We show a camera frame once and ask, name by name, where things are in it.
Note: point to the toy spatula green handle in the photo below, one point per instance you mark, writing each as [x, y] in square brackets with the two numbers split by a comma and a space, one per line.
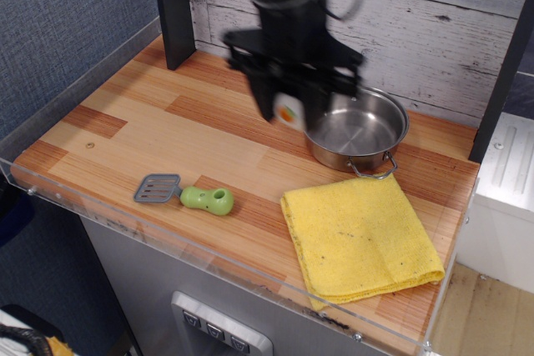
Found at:
[161, 187]

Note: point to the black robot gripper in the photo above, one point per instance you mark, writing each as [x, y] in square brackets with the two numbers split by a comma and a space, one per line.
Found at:
[292, 52]

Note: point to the small steel pot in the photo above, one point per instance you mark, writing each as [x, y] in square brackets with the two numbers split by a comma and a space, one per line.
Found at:
[360, 134]

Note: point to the silver toy fridge cabinet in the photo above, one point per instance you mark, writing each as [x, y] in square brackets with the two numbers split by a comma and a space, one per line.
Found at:
[226, 288]

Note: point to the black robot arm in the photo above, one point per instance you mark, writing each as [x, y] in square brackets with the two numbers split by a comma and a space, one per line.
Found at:
[293, 53]

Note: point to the black vertical post right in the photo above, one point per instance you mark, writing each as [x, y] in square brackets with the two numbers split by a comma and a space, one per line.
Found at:
[505, 78]

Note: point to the yellow folded cloth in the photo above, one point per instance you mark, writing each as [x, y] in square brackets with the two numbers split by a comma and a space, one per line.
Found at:
[357, 239]

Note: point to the white ribbed box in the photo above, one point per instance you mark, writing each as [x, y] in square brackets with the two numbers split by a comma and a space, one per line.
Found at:
[497, 236]

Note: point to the silver dispenser button panel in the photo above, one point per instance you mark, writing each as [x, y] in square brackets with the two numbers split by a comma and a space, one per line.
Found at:
[230, 335]

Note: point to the plush sushi roll toy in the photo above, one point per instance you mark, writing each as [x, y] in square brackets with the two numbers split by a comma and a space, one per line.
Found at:
[290, 111]

